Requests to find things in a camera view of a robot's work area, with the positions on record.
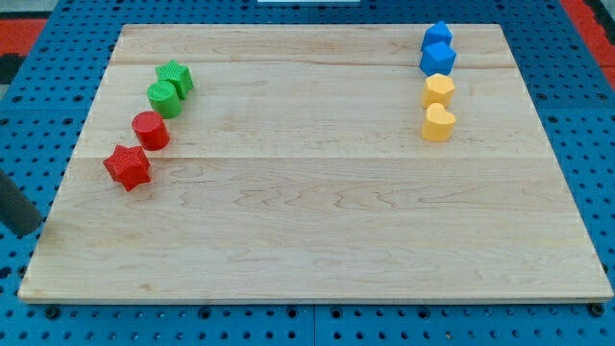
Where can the wooden board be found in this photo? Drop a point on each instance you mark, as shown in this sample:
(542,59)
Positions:
(296,174)

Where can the green star block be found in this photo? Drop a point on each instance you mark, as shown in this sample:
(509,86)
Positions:
(178,75)

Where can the red star block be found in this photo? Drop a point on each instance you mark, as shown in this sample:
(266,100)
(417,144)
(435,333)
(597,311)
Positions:
(128,166)

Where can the yellow heart block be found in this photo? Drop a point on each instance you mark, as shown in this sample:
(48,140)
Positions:
(438,123)

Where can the yellow hexagon block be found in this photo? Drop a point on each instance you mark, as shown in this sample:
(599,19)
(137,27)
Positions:
(438,88)

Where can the red cylinder block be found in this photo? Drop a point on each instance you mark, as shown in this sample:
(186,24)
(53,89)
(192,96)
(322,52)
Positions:
(150,130)

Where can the green cylinder block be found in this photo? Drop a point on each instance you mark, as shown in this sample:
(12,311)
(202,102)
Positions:
(164,99)

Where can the blue pentagon block front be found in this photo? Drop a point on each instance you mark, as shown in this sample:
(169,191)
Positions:
(437,58)

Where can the blue block rear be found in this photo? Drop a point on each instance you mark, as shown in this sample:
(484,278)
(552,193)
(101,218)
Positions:
(438,32)

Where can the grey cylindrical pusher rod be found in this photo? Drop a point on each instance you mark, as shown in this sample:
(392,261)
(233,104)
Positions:
(18,213)

